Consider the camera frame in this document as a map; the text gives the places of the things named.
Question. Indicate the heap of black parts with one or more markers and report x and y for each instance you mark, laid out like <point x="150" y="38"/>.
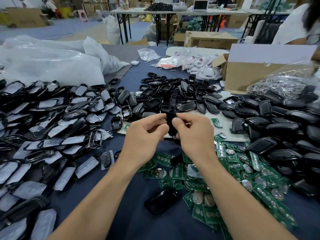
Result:
<point x="160" y="7"/>

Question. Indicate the open laptop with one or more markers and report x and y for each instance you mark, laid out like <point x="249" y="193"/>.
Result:
<point x="200" y="5"/>

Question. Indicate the black rubber button pad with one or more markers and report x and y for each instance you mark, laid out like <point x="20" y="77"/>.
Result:
<point x="176" y="159"/>

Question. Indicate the clear plastic film piece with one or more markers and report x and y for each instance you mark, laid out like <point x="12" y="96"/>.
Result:
<point x="194" y="171"/>

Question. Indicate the white sack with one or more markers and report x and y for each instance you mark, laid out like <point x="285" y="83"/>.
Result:
<point x="113" y="30"/>

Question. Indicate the tan cardboard box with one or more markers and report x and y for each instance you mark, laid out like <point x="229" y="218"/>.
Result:
<point x="26" y="17"/>

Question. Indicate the pink plastic stool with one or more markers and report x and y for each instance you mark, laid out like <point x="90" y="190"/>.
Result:
<point x="82" y="16"/>

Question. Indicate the large white plastic bag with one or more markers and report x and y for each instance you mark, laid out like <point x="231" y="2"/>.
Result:
<point x="47" y="61"/>

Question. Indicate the pile of black shell halves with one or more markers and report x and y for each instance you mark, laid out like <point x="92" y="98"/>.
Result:
<point x="177" y="95"/>

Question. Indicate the lone glossy black shell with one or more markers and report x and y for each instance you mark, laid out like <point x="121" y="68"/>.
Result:
<point x="161" y="201"/>

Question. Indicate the person's right forearm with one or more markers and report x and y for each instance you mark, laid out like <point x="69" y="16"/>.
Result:
<point x="247" y="205"/>

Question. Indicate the pile of assembled black fobs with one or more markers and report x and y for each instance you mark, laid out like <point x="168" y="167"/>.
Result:
<point x="285" y="127"/>

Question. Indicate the clear bag of metal parts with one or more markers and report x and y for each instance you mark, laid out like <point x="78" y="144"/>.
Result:
<point x="287" y="85"/>

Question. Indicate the person's right hand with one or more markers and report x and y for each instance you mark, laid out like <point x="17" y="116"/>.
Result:
<point x="197" y="140"/>

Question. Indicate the small black button strip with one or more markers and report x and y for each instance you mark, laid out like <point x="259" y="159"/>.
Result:
<point x="117" y="155"/>

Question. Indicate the brown cardboard box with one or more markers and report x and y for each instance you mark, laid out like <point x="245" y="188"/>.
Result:
<point x="210" y="40"/>

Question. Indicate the small crumpled clear plastic bag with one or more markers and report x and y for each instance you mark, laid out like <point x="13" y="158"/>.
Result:
<point x="148" y="54"/>

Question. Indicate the black metal table frame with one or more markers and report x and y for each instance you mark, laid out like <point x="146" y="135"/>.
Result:
<point x="125" y="28"/>

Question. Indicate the long white table top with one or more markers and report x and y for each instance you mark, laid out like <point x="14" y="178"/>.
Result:
<point x="230" y="12"/>

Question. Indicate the person's left forearm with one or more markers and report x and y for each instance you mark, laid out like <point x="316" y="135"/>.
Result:
<point x="92" y="207"/>

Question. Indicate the small white object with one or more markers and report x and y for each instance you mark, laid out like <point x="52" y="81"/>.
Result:
<point x="134" y="63"/>

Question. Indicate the large open cardboard box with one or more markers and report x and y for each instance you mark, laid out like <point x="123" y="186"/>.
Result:
<point x="255" y="75"/>

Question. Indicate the clear bag with red label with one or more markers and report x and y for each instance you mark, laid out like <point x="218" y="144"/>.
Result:
<point x="167" y="62"/>

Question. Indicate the pile of shells with pads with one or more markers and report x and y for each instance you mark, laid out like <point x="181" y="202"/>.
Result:
<point x="47" y="135"/>

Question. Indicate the person's left hand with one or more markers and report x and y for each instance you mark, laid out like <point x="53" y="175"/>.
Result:
<point x="142" y="142"/>

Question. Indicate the pile of green circuit boards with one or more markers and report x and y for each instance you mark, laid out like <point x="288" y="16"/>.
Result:
<point x="205" y="212"/>

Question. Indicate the heap of clear parts bags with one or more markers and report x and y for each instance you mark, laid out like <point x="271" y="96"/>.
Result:
<point x="199" y="65"/>

